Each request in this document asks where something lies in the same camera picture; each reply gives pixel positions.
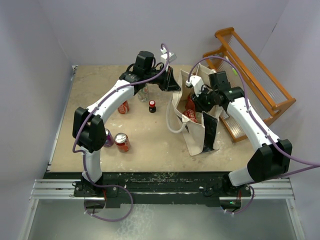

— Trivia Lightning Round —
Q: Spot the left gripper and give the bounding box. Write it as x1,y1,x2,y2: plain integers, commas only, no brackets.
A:
144,65,181,92

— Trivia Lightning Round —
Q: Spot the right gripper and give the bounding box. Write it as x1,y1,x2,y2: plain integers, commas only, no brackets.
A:
190,85,218,114

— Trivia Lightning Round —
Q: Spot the red cola can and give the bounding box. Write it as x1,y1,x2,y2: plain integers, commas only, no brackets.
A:
183,109,201,124

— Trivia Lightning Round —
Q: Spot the cream canvas tote bag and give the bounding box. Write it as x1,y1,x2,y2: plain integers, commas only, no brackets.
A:
166,69,223,156

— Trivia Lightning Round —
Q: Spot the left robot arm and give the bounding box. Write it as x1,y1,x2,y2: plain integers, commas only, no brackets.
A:
72,48,181,196

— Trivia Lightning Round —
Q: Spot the red can under left arm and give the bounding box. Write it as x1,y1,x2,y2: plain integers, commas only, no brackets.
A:
117,100,130,115

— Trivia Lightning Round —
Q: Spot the clear bottle behind left arm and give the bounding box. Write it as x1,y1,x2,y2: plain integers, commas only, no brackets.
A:
137,84,149,102

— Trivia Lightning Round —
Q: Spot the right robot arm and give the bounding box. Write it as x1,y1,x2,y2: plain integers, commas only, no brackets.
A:
185,71,292,196

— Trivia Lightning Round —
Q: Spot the small dark red-capped bottle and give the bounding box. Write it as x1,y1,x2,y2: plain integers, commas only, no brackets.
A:
148,100,157,113

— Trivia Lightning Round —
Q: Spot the green-capped marker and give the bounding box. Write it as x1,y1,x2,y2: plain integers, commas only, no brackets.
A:
225,56,238,76

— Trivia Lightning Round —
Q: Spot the orange wooden rack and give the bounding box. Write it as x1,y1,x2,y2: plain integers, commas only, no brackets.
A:
203,27,296,143

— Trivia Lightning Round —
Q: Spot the purple soda can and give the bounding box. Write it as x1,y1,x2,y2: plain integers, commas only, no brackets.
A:
103,128,114,148

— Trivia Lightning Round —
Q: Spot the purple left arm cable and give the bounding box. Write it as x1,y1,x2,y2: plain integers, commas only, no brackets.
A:
71,43,171,222

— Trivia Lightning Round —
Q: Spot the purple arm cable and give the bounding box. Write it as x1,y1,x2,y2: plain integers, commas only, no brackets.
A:
188,56,320,216
71,43,171,222

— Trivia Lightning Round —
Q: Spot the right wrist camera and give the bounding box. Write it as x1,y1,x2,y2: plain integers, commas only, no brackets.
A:
185,75,205,97

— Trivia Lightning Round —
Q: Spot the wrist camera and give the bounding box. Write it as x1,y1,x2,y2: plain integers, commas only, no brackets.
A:
185,75,205,97
160,52,177,65

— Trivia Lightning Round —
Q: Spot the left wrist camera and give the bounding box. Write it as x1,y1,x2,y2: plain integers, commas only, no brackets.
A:
160,52,177,65

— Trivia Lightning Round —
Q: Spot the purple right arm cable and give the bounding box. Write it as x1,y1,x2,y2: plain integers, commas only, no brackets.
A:
188,56,320,216

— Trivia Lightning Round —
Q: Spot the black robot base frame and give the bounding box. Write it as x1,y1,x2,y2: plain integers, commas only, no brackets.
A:
43,171,252,208

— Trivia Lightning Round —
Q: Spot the aluminium rail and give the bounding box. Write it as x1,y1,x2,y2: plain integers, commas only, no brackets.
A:
28,178,86,201

